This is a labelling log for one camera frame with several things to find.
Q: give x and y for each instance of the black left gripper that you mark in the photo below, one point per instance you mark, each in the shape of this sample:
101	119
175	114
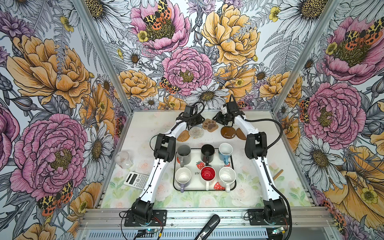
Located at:
199	119

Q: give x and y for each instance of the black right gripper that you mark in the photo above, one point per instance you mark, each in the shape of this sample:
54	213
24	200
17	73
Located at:
218	118

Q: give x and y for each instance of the multicolour woven round coaster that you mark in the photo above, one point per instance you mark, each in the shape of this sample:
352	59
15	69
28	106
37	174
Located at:
196	132

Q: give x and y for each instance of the scratched brown round wooden coaster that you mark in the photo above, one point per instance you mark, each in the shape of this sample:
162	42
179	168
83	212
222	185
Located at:
228	132

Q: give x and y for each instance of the cork paw print coaster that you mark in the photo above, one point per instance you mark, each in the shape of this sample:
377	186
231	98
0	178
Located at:
210	125

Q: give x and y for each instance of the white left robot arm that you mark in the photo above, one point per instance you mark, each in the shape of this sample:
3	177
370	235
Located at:
164	153

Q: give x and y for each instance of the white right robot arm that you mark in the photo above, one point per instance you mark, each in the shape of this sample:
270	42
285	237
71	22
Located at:
276	204

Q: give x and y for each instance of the light blue mug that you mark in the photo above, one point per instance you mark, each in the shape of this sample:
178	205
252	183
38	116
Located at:
225	152

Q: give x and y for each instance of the grey metal mug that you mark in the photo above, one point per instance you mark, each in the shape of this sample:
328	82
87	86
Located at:
184	155

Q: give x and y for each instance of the black mug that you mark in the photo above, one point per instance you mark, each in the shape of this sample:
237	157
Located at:
207	154

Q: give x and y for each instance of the white strawberry print tray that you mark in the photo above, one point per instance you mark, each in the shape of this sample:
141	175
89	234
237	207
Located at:
196	184

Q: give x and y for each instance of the wooden stick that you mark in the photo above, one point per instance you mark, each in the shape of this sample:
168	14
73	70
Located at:
278	174

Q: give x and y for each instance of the white scientific calculator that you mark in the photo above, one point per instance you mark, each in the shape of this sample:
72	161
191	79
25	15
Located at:
136	180

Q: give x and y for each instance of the black handheld device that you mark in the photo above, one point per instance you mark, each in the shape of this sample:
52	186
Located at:
208	228

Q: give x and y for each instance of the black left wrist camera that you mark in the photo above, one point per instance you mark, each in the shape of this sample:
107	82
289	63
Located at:
189	111

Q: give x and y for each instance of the white mug purple handle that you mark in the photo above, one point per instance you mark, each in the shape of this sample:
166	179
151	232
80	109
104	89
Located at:
183	177

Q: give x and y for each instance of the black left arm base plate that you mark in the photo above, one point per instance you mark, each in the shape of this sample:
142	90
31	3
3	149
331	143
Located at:
156	218

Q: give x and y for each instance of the aluminium front rail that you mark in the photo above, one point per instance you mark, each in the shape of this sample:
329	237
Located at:
177	218

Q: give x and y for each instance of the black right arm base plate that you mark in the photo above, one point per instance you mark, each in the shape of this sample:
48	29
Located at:
258	217

